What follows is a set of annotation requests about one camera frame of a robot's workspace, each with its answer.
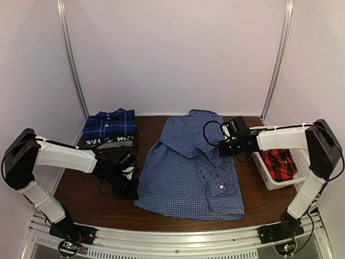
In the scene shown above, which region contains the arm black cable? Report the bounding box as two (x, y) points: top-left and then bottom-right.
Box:
(1, 139), (141, 197)
(202, 120), (226, 148)

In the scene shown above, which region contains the blue small-check long sleeve shirt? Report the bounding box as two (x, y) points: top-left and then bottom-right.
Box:
(134, 110), (245, 221)

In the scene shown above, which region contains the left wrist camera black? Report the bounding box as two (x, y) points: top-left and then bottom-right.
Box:
(110, 146), (135, 170)

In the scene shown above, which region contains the white plastic basket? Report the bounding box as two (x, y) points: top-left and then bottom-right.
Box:
(250, 125), (311, 192)

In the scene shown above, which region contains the front aluminium rail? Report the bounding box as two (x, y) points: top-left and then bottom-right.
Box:
(19, 212), (335, 258)

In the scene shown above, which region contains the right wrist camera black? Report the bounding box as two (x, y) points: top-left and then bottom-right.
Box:
(224, 116), (250, 136)

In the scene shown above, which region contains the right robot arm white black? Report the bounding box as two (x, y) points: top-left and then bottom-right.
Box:
(218, 117), (344, 238)

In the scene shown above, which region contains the dark blue plaid folded shirt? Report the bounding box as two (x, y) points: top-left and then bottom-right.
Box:
(83, 108), (136, 140)

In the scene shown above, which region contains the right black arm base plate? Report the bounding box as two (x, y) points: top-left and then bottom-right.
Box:
(258, 223), (304, 244)

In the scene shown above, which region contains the aluminium frame post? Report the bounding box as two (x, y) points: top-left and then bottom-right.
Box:
(260, 0), (294, 124)
(56, 0), (89, 119)

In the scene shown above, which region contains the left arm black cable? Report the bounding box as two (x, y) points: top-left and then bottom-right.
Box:
(1, 139), (141, 197)

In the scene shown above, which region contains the right circuit board with leds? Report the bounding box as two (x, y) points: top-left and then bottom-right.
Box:
(274, 241), (296, 256)

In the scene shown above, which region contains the right aluminium frame post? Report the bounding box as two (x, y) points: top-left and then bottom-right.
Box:
(260, 0), (294, 124)

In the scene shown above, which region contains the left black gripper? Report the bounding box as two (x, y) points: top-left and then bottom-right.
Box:
(107, 167), (139, 200)

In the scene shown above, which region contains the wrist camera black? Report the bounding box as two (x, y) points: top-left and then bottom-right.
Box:
(110, 146), (135, 170)
(224, 116), (250, 136)

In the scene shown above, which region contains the red black plaid shirt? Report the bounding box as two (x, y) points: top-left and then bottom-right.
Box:
(259, 149), (297, 182)

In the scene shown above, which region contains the left circuit board with leds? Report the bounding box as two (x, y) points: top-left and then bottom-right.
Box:
(58, 240), (81, 257)

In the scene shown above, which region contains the black grey printed folded shirt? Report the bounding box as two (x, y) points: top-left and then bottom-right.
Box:
(86, 136), (134, 149)

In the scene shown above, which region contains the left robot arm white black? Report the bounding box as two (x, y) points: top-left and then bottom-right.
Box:
(1, 128), (139, 240)

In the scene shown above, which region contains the circuit board with leds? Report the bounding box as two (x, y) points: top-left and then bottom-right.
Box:
(58, 240), (81, 257)
(274, 241), (296, 256)

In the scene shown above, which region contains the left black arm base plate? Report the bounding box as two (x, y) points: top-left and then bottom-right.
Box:
(49, 223), (96, 245)

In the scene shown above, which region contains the left aluminium frame post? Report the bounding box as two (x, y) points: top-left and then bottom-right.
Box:
(56, 0), (89, 119)

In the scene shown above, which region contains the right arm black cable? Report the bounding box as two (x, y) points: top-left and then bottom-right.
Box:
(202, 120), (226, 148)

